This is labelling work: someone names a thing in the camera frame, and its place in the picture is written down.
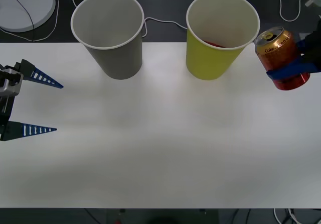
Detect white cable bundle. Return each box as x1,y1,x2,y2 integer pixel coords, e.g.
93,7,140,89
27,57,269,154
272,208,303,224

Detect round white disc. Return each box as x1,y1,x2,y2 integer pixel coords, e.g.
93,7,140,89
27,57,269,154
0,0,57,33

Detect yellow-green plastic bin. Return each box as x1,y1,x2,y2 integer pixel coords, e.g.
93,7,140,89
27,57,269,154
186,0,261,81

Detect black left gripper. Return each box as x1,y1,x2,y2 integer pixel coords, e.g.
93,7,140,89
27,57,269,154
0,59,64,142

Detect white power strip cable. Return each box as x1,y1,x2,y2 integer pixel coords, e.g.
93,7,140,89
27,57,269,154
65,0,188,38

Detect grey plastic bin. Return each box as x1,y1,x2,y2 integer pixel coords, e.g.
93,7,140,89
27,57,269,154
70,0,145,80

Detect gold and red drink can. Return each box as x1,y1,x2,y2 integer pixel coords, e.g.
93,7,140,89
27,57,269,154
254,26,311,91

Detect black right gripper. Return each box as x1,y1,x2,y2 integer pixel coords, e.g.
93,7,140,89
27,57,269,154
265,20,321,81

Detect thin white cable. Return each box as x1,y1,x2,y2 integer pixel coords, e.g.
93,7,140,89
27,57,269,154
0,0,60,43

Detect white looped cable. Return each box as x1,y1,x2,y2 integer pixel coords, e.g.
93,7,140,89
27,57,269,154
274,0,313,23

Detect black cable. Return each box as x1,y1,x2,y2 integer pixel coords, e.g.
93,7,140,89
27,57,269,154
5,0,36,43

